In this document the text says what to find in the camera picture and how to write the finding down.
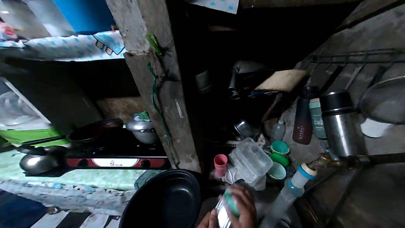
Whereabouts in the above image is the person's left hand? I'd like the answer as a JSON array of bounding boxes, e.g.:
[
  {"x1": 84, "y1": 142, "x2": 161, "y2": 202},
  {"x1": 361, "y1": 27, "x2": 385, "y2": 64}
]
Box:
[{"x1": 197, "y1": 208, "x2": 219, "y2": 228}]

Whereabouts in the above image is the person's right hand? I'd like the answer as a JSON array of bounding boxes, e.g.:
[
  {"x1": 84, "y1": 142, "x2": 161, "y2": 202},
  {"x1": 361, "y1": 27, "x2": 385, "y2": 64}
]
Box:
[{"x1": 224, "y1": 184, "x2": 257, "y2": 228}]

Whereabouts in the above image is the shiny silver item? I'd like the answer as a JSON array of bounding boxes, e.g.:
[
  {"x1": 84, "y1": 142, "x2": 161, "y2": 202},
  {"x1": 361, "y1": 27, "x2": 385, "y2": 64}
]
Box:
[{"x1": 215, "y1": 199, "x2": 233, "y2": 228}]

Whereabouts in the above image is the green sponge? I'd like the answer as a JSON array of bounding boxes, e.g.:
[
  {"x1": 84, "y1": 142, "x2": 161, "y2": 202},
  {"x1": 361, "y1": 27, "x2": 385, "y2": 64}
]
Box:
[{"x1": 223, "y1": 189, "x2": 241, "y2": 218}]

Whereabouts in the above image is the pink plastic cup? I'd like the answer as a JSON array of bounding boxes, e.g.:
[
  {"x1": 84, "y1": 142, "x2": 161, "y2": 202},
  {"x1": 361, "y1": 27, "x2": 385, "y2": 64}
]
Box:
[{"x1": 214, "y1": 154, "x2": 228, "y2": 178}]

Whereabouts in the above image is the clear plastic food container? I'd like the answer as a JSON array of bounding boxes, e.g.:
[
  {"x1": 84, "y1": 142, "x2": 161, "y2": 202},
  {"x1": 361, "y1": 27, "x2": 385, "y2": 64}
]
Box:
[{"x1": 228, "y1": 137, "x2": 273, "y2": 185}]

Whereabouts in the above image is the pale green cup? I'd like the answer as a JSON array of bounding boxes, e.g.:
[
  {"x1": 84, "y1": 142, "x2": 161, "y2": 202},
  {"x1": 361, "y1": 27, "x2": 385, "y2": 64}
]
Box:
[{"x1": 267, "y1": 162, "x2": 287, "y2": 184}]

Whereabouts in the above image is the large black basin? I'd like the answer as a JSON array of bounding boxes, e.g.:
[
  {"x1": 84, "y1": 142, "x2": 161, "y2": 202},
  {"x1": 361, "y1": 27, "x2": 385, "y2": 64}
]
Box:
[{"x1": 119, "y1": 169, "x2": 201, "y2": 228}]

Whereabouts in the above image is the bright green bowl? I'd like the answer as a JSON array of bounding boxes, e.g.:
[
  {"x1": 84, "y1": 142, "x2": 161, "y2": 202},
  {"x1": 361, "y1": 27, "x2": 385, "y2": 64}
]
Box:
[{"x1": 268, "y1": 153, "x2": 289, "y2": 167}]

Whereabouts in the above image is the teal green cup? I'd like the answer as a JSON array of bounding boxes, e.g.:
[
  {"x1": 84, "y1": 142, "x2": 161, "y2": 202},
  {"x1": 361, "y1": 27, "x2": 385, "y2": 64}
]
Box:
[{"x1": 271, "y1": 141, "x2": 290, "y2": 156}]

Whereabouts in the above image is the shiny metal bowl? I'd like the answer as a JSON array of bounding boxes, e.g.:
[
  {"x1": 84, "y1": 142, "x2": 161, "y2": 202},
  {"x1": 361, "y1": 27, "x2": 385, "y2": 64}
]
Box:
[{"x1": 234, "y1": 119, "x2": 256, "y2": 141}]

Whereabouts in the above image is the white and blue faucet filter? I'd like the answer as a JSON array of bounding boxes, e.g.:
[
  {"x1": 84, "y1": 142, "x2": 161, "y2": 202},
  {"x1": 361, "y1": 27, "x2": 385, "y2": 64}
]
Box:
[{"x1": 287, "y1": 163, "x2": 317, "y2": 196}]

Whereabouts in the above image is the small clear plastic bottle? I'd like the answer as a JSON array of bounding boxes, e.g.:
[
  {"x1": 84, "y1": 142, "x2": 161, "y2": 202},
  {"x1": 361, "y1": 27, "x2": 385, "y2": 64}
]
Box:
[{"x1": 271, "y1": 120, "x2": 286, "y2": 142}]

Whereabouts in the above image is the dark grey cloth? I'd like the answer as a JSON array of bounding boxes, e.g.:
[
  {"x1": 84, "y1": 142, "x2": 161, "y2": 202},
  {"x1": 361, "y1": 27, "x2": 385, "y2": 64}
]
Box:
[{"x1": 134, "y1": 170, "x2": 164, "y2": 191}]

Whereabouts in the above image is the brass faucet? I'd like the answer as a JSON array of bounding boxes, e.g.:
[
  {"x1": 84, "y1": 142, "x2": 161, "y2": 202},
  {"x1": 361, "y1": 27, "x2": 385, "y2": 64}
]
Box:
[{"x1": 308, "y1": 141, "x2": 342, "y2": 170}]

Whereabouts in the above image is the dark red tumbler bottle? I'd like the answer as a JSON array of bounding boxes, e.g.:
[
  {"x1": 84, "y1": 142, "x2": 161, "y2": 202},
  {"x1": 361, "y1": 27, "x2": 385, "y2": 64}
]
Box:
[{"x1": 292, "y1": 86, "x2": 319, "y2": 145}]

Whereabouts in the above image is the teal tumbler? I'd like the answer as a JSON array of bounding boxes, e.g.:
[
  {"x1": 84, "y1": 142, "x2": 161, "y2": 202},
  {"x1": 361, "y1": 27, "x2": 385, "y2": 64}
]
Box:
[{"x1": 309, "y1": 98, "x2": 327, "y2": 139}]

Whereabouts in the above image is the silver pot with lid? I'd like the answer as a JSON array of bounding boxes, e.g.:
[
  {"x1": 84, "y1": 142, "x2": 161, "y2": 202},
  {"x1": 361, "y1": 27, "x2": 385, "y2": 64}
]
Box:
[{"x1": 126, "y1": 114, "x2": 159, "y2": 145}]

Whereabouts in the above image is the red and black gas stove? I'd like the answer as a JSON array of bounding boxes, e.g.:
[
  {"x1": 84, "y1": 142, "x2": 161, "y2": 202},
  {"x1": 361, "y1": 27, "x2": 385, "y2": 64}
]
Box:
[{"x1": 65, "y1": 128, "x2": 171, "y2": 170}]

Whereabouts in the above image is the light green tablecloth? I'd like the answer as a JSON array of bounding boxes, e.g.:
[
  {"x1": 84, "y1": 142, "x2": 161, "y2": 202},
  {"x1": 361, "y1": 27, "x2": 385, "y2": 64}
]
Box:
[{"x1": 0, "y1": 144, "x2": 163, "y2": 191}]

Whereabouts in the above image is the wooden chopping board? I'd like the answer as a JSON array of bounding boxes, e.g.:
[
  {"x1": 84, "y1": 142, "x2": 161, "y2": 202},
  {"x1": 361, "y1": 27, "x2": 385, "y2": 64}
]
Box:
[{"x1": 254, "y1": 69, "x2": 308, "y2": 93}]

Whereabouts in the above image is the green cloth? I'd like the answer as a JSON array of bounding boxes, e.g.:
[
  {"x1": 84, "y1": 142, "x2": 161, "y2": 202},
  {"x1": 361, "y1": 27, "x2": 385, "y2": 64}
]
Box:
[{"x1": 134, "y1": 110, "x2": 151, "y2": 122}]

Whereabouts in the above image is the steel thermos with black lid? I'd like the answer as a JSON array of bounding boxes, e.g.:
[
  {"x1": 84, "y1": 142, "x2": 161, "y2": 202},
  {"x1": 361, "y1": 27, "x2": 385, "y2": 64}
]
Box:
[{"x1": 319, "y1": 90, "x2": 367, "y2": 158}]

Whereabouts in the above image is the grey patterned cloth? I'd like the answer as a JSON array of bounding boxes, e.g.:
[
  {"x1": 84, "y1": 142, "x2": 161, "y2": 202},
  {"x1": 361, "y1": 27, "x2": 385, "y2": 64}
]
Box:
[{"x1": 0, "y1": 180, "x2": 136, "y2": 217}]

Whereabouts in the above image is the black and white striped cloth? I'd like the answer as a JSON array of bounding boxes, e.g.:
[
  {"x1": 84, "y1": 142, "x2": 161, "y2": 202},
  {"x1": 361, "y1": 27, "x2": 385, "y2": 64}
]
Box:
[{"x1": 31, "y1": 210, "x2": 121, "y2": 228}]

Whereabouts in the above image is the black frying pan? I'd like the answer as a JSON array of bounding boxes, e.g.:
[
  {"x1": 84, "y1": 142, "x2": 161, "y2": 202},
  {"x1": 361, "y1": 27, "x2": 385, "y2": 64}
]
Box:
[{"x1": 22, "y1": 118, "x2": 124, "y2": 146}]

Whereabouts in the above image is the metal water pipe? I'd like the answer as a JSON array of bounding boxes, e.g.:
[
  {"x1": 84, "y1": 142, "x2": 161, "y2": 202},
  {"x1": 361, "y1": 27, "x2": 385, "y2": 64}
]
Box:
[{"x1": 339, "y1": 153, "x2": 405, "y2": 167}]

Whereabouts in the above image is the silver utensil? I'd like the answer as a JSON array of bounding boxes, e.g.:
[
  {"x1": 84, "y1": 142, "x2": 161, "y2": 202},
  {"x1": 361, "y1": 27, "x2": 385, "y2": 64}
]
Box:
[{"x1": 345, "y1": 64, "x2": 364, "y2": 90}]

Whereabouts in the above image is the green clothespin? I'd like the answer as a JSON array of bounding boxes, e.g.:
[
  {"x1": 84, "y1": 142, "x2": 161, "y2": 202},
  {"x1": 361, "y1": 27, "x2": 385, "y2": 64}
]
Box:
[{"x1": 146, "y1": 34, "x2": 162, "y2": 56}]

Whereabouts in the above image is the silver kettle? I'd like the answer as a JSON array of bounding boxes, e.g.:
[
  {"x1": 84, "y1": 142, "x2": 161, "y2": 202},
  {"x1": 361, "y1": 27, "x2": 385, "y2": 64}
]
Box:
[{"x1": 17, "y1": 145, "x2": 68, "y2": 176}]

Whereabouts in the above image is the dark metal hanging rack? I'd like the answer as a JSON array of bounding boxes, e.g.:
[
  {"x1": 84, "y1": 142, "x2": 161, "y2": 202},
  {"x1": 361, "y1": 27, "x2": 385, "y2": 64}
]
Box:
[{"x1": 308, "y1": 48, "x2": 405, "y2": 65}]

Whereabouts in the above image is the white cloth with blue dots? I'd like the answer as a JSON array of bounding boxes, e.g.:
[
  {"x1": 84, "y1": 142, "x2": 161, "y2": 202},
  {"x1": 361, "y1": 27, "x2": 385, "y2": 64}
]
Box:
[
  {"x1": 185, "y1": 0, "x2": 240, "y2": 15},
  {"x1": 0, "y1": 30, "x2": 127, "y2": 61}
]

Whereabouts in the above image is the bright green and white box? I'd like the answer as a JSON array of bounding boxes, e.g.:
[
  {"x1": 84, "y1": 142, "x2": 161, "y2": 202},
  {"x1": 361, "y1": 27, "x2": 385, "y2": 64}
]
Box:
[{"x1": 0, "y1": 77, "x2": 72, "y2": 148}]

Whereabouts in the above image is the blue plastic bucket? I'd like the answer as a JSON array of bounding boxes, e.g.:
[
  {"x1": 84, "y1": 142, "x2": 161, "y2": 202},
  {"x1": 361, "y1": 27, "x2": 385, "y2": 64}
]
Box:
[{"x1": 53, "y1": 0, "x2": 116, "y2": 35}]

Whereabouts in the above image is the grey wooden post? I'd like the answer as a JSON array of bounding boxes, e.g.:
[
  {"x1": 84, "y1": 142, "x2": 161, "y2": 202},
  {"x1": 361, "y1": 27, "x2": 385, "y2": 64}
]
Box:
[{"x1": 106, "y1": 0, "x2": 203, "y2": 173}]

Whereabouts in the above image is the green string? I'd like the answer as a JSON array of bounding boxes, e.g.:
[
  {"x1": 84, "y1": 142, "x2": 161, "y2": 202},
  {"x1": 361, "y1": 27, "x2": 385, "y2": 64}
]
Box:
[{"x1": 146, "y1": 62, "x2": 179, "y2": 169}]

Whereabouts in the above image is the black handled utensil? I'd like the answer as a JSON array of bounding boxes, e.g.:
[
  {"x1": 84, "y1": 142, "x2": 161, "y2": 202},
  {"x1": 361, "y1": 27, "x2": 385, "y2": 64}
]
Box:
[
  {"x1": 366, "y1": 64, "x2": 393, "y2": 89},
  {"x1": 320, "y1": 64, "x2": 346, "y2": 95}
]

